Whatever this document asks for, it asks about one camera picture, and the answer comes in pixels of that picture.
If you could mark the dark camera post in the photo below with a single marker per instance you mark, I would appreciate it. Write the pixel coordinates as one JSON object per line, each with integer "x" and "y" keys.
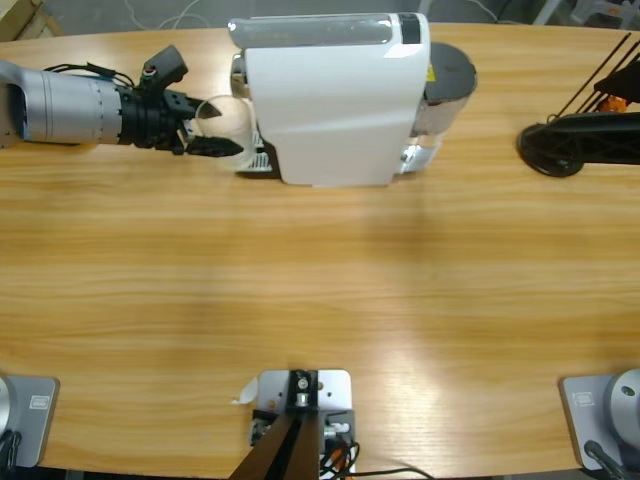
{"x": 290, "y": 450}

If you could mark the orange coffee capsule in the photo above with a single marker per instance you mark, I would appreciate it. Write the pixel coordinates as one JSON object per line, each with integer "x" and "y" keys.
{"x": 615, "y": 104}

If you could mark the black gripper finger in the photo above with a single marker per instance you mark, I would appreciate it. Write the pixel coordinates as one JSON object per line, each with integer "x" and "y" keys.
{"x": 600, "y": 137}
{"x": 627, "y": 82}

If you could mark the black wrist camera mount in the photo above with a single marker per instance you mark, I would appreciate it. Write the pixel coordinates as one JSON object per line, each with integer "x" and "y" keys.
{"x": 165, "y": 65}

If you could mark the clear drinking glass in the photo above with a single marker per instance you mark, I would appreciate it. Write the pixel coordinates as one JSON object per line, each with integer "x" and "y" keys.
{"x": 235, "y": 125}

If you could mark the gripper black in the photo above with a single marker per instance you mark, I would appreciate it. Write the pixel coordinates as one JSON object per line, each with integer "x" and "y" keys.
{"x": 145, "y": 117}

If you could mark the white metal frame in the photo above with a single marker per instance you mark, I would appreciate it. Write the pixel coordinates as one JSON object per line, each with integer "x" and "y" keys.
{"x": 542, "y": 12}

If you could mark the black rod capsule holder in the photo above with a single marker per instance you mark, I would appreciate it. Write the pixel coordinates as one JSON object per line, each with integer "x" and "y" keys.
{"x": 545, "y": 167}

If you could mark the white tape tag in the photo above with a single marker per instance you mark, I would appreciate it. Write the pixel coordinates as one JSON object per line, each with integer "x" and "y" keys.
{"x": 247, "y": 392}

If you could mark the white mounting block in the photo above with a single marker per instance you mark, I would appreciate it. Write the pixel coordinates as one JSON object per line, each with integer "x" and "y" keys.
{"x": 335, "y": 390}

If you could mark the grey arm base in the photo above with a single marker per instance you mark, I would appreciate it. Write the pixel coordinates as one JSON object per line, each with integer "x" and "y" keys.
{"x": 35, "y": 425}
{"x": 585, "y": 420}

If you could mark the white capsule coffee machine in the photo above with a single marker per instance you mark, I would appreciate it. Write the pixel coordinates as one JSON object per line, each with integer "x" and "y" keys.
{"x": 330, "y": 110}

